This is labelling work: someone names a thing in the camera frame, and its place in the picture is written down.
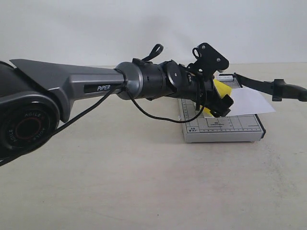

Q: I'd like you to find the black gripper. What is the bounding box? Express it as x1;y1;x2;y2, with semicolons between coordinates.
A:
203;79;234;117

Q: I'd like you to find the yellow cube block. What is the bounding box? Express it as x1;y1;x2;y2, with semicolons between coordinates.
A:
203;79;232;117

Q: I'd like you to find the white paper sheet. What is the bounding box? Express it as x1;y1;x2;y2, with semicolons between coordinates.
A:
226;87;275;116

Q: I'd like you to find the black cutter blade arm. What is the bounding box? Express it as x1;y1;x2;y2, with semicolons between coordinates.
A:
233;73;307;102

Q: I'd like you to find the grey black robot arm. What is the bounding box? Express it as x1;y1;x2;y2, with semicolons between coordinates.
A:
0;58;234;159

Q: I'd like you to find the grey paper cutter base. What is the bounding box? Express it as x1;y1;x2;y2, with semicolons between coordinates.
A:
177;75;267;144

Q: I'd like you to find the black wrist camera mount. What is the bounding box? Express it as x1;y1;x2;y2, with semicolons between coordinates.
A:
192;43;229;75

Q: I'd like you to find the black camera cable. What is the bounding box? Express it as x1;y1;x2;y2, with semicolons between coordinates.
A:
0;44;216;167

